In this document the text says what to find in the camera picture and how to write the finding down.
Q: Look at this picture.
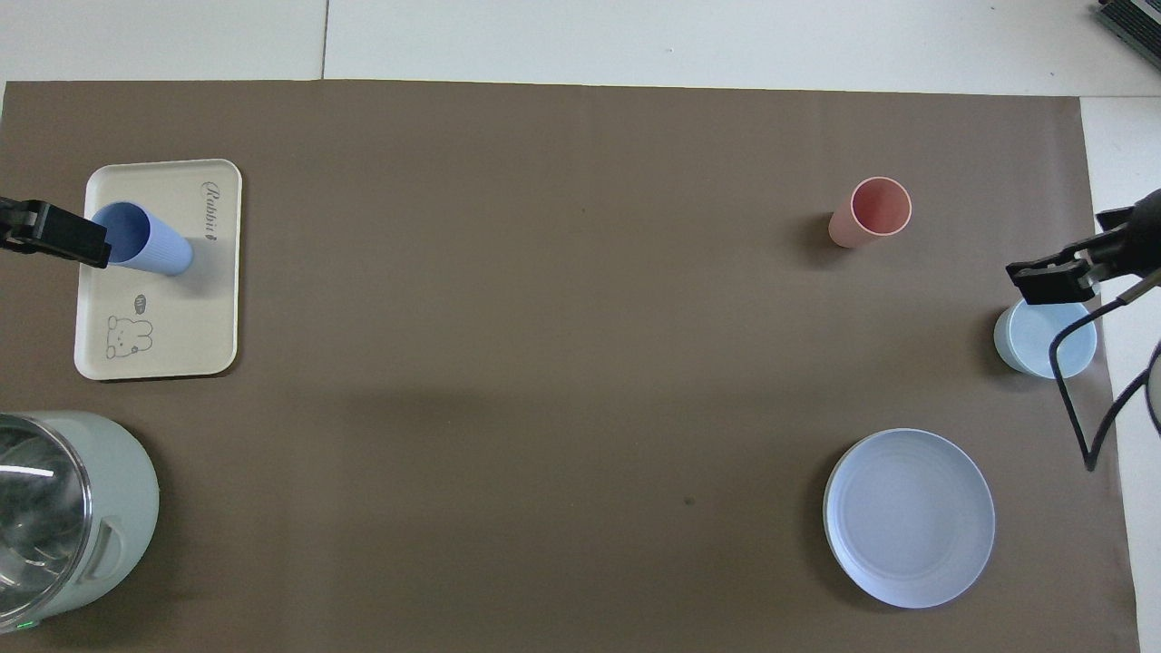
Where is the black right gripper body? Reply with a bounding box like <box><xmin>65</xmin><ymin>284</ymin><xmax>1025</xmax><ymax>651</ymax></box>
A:
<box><xmin>1092</xmin><ymin>188</ymin><xmax>1161</xmax><ymax>278</ymax></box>

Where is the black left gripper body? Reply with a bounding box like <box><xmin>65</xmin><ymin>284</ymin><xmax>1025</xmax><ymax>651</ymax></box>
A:
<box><xmin>0</xmin><ymin>197</ymin><xmax>44</xmax><ymax>256</ymax></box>

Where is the blue ribbed cup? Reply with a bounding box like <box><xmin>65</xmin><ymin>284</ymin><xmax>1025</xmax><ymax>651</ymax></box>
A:
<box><xmin>91</xmin><ymin>200</ymin><xmax>195</xmax><ymax>277</ymax></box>

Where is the pink cup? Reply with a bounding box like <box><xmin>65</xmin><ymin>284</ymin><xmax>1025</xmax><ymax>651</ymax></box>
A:
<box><xmin>827</xmin><ymin>176</ymin><xmax>913</xmax><ymax>249</ymax></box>

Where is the cream tray with rabbit print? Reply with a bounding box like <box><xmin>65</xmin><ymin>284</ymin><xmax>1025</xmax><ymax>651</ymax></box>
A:
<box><xmin>73</xmin><ymin>159</ymin><xmax>243</xmax><ymax>381</ymax></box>

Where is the light blue bowl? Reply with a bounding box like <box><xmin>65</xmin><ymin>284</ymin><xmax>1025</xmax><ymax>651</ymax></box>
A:
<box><xmin>992</xmin><ymin>298</ymin><xmax>1099</xmax><ymax>380</ymax></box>

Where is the dark grey ribbed device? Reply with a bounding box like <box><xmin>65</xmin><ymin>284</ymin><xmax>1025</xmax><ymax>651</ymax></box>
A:
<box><xmin>1093</xmin><ymin>0</ymin><xmax>1161</xmax><ymax>46</ymax></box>

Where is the pale green electric pot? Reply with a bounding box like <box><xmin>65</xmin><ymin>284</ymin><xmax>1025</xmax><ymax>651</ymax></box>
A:
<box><xmin>0</xmin><ymin>411</ymin><xmax>161</xmax><ymax>636</ymax></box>

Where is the lavender blue plate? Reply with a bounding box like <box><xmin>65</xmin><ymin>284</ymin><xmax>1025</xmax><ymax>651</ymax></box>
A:
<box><xmin>823</xmin><ymin>428</ymin><xmax>997</xmax><ymax>609</ymax></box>

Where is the glass pot lid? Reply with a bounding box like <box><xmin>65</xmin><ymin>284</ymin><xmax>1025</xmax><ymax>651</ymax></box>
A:
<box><xmin>0</xmin><ymin>415</ymin><xmax>94</xmax><ymax>627</ymax></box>

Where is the brown paper table mat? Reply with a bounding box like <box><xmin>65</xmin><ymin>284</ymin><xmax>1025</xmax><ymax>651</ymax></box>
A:
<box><xmin>0</xmin><ymin>80</ymin><xmax>1142</xmax><ymax>653</ymax></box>

